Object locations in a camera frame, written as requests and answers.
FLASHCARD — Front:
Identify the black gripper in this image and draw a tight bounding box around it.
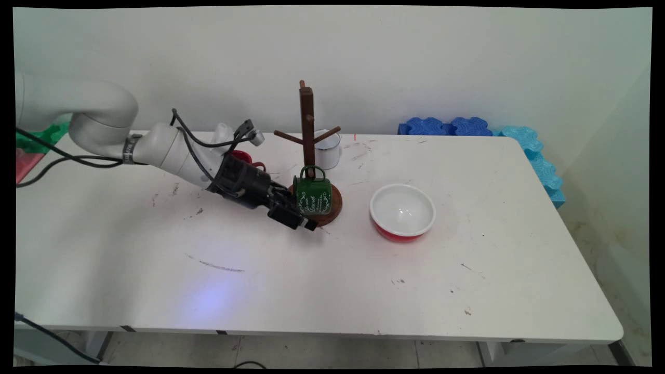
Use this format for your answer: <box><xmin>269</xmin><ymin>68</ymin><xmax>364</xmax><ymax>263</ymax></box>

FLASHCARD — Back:
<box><xmin>208</xmin><ymin>153</ymin><xmax>318</xmax><ymax>232</ymax></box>

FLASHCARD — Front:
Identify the green printed mug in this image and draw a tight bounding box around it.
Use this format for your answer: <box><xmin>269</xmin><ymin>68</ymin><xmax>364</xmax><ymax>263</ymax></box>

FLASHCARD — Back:
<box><xmin>292</xmin><ymin>165</ymin><xmax>333</xmax><ymax>216</ymax></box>

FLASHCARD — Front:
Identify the red enamel mug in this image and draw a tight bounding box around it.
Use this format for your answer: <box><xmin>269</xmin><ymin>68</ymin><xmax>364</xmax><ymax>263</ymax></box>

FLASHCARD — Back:
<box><xmin>231</xmin><ymin>150</ymin><xmax>267</xmax><ymax>173</ymax></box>

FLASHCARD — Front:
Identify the white enamel mug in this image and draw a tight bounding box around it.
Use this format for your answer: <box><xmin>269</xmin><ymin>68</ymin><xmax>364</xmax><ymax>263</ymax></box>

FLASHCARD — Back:
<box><xmin>314</xmin><ymin>129</ymin><xmax>342</xmax><ymax>170</ymax></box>

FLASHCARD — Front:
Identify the brown wooden mug tree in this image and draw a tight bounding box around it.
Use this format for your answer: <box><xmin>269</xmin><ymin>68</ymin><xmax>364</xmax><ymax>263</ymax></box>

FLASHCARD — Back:
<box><xmin>274</xmin><ymin>79</ymin><xmax>344</xmax><ymax>228</ymax></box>

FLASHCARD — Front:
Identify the red bowl white inside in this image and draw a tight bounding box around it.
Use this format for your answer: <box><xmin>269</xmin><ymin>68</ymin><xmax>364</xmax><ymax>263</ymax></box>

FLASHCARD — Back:
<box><xmin>369</xmin><ymin>183</ymin><xmax>436</xmax><ymax>243</ymax></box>

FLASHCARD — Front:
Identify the dark blue foam mat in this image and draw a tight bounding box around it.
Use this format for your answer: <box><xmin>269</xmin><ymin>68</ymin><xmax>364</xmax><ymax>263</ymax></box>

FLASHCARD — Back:
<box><xmin>397</xmin><ymin>117</ymin><xmax>493</xmax><ymax>137</ymax></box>

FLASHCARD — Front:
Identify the green foam mat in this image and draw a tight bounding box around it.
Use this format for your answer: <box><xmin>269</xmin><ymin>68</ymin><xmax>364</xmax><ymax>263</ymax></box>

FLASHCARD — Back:
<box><xmin>16</xmin><ymin>121</ymin><xmax>71</xmax><ymax>154</ymax></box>

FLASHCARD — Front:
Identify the light blue foam mat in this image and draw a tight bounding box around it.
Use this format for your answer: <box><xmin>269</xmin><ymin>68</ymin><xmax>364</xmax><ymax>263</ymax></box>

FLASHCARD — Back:
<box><xmin>494</xmin><ymin>125</ymin><xmax>566</xmax><ymax>209</ymax></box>

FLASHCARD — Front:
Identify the red foam mat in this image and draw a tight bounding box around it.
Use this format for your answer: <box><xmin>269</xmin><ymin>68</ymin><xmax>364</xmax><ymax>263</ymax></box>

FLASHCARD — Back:
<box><xmin>16</xmin><ymin>148</ymin><xmax>46</xmax><ymax>185</ymax></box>

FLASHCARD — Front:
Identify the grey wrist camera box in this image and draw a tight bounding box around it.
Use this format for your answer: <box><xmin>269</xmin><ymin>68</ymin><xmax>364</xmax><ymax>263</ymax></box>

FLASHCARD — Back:
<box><xmin>236</xmin><ymin>119</ymin><xmax>265</xmax><ymax>146</ymax></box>

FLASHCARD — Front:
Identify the black camera cable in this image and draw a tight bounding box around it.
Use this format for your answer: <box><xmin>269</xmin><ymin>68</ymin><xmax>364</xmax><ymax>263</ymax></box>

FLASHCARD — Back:
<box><xmin>170</xmin><ymin>108</ymin><xmax>255</xmax><ymax>149</ymax></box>

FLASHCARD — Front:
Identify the grey arm strap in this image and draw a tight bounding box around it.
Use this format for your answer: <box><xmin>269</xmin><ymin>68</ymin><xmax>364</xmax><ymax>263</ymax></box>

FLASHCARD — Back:
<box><xmin>122</xmin><ymin>133</ymin><xmax>143</xmax><ymax>166</ymax></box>

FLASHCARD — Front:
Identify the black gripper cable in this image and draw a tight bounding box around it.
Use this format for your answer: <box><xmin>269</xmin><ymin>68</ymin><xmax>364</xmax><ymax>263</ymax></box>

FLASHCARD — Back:
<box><xmin>15</xmin><ymin>127</ymin><xmax>126</xmax><ymax>188</ymax></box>

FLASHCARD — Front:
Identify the black floor cable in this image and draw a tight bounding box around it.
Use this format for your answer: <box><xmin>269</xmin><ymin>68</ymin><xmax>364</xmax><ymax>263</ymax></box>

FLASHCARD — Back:
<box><xmin>15</xmin><ymin>312</ymin><xmax>102</xmax><ymax>364</ymax></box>

